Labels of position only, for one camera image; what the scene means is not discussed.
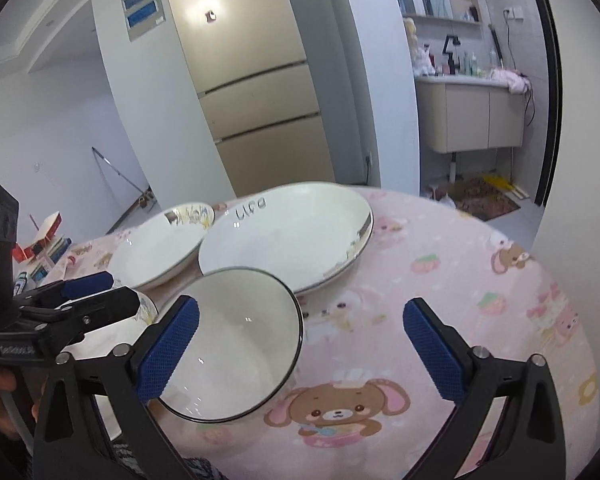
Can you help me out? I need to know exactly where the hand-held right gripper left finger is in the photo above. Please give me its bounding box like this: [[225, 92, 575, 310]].
[[32, 295, 216, 480]]

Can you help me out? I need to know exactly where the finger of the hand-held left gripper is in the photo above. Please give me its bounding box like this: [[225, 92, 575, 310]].
[[14, 271, 115, 311], [17, 286, 142, 346]]

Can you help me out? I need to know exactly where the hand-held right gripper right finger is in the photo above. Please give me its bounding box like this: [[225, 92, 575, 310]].
[[402, 297, 567, 480]]

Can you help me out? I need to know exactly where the white bowl with black rim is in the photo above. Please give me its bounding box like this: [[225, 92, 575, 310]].
[[152, 268, 305, 423]]

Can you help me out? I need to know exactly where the small white printed plate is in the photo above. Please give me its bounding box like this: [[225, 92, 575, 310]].
[[109, 202, 216, 291]]

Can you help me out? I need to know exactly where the large white plate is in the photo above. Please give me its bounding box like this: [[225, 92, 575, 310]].
[[198, 181, 374, 296]]

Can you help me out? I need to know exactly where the red cardboard box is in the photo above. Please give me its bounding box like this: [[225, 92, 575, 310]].
[[12, 212, 64, 262]]

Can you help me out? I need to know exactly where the pink printed tablecloth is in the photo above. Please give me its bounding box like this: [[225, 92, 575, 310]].
[[65, 185, 600, 480]]

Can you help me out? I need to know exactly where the metal pole rack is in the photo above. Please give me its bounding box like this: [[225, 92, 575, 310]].
[[91, 146, 154, 233]]

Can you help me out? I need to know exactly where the brown patterned rug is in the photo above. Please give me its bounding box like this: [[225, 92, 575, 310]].
[[442, 176, 522, 221]]

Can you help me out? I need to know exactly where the beige vanity cabinet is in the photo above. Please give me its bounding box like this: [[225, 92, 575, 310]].
[[414, 76, 526, 154]]

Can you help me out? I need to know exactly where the beige refrigerator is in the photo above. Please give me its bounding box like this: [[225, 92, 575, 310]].
[[160, 0, 338, 199]]

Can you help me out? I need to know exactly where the pink cloth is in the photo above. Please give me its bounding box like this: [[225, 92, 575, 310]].
[[484, 67, 532, 94]]

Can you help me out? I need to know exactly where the black phone stand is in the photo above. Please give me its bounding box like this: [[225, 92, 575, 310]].
[[442, 35, 462, 76]]

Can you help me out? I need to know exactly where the blonde doll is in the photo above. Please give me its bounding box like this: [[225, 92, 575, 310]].
[[403, 17, 435, 75]]

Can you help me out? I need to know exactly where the grey wall panel box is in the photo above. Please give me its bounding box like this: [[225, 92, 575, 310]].
[[120, 0, 167, 42]]

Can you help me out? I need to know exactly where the black door frame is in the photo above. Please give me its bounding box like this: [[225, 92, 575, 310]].
[[522, 0, 564, 207]]

